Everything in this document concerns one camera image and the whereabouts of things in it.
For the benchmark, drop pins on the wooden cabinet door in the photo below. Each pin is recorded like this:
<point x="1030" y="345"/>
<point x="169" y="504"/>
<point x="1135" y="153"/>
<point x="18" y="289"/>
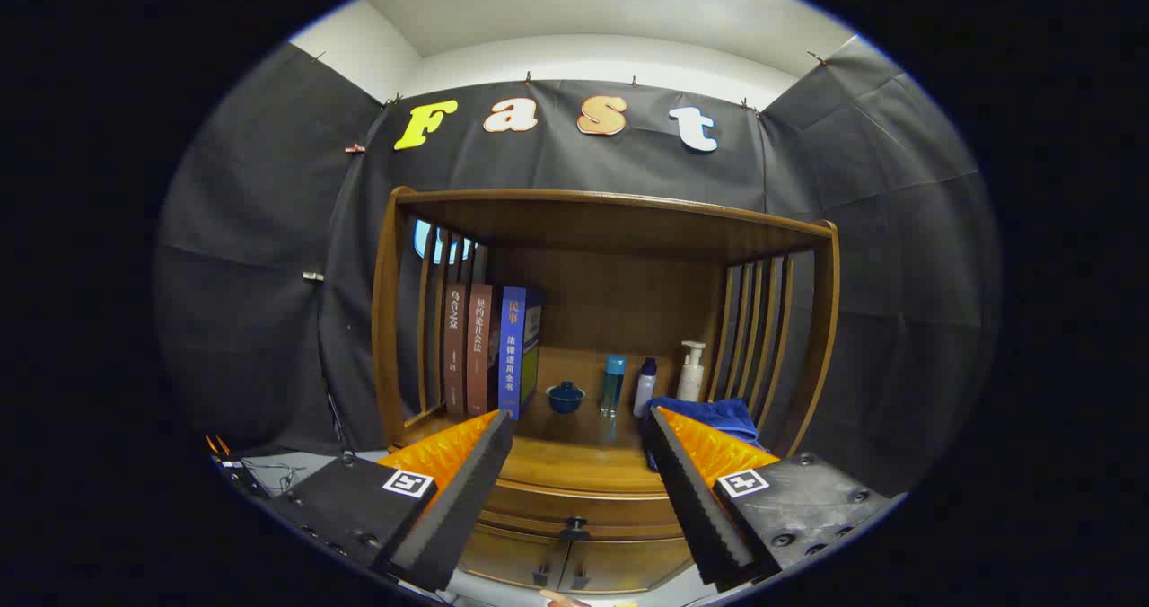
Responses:
<point x="628" y="567"/>
<point x="507" y="558"/>

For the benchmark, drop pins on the thick brown book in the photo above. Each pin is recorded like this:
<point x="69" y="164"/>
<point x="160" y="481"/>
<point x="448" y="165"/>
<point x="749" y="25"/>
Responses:
<point x="479" y="347"/>

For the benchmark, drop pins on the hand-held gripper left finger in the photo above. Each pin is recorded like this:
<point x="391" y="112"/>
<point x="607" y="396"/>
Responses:
<point x="467" y="490"/>

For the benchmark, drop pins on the clear blue bottle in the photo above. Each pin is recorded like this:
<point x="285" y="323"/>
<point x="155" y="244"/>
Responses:
<point x="612" y="387"/>

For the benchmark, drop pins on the wooden drawer with black knob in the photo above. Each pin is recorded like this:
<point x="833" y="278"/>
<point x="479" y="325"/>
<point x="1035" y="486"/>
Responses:
<point x="619" y="510"/>

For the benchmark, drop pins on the blue lidded teacup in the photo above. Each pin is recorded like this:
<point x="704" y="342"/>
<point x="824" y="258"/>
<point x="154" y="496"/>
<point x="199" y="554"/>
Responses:
<point x="565" y="398"/>

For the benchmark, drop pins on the white bottle with blue cap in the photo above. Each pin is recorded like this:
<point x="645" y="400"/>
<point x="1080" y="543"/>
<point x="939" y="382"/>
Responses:
<point x="644" y="391"/>

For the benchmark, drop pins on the blue folded towel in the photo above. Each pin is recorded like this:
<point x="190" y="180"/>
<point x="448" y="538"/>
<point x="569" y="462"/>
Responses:
<point x="718" y="414"/>

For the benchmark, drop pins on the thin brown book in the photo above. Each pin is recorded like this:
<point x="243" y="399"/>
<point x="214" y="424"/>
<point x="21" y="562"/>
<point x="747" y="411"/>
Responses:
<point x="455" y="347"/>

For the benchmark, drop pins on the wooden countertop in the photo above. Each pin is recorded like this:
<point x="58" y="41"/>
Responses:
<point x="574" y="463"/>

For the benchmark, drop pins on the blue book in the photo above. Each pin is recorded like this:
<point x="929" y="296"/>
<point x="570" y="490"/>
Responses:
<point x="513" y="356"/>

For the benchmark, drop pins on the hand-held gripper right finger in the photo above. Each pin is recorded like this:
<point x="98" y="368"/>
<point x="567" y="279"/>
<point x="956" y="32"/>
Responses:
<point x="691" y="499"/>

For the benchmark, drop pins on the white pump bottle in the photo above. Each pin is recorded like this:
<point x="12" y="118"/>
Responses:
<point x="690" y="378"/>

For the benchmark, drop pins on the wooden cabinet with shelf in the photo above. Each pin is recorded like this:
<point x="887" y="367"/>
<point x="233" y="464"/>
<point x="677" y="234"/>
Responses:
<point x="619" y="221"/>

